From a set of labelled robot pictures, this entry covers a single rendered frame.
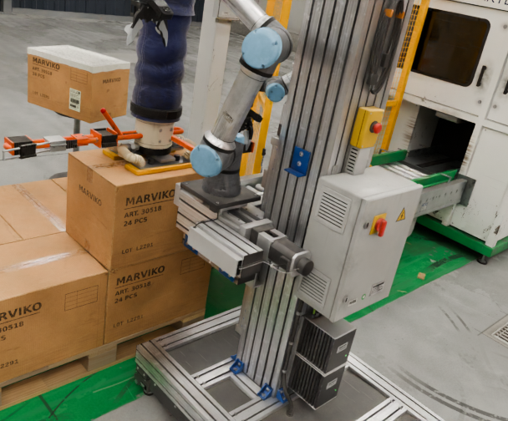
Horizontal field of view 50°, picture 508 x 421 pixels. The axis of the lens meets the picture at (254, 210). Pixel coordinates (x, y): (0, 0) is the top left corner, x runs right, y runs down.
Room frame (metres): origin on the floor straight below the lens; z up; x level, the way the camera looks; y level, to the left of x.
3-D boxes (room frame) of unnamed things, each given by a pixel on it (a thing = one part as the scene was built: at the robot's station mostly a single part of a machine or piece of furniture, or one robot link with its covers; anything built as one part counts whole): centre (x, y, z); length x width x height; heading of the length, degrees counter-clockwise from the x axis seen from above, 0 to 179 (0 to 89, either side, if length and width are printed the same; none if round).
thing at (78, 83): (4.01, 1.45, 0.82); 0.60 x 0.40 x 0.40; 68
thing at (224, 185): (1.94, 0.14, 1.09); 0.15 x 0.15 x 0.10
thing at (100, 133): (2.18, 0.67, 1.07); 0.10 x 0.08 x 0.06; 48
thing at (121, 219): (2.36, 0.51, 0.74); 0.60 x 0.40 x 0.40; 138
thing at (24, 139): (1.92, 0.91, 1.07); 0.08 x 0.07 x 0.05; 138
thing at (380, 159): (3.95, -0.59, 0.60); 1.60 x 0.10 x 0.09; 137
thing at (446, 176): (3.58, -0.98, 0.60); 1.60 x 0.10 x 0.09; 137
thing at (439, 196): (3.28, -0.79, 0.50); 2.31 x 0.05 x 0.19; 137
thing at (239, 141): (1.94, 0.14, 1.20); 0.13 x 0.12 x 0.14; 163
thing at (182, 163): (2.30, 0.43, 0.97); 0.34 x 0.10 x 0.05; 138
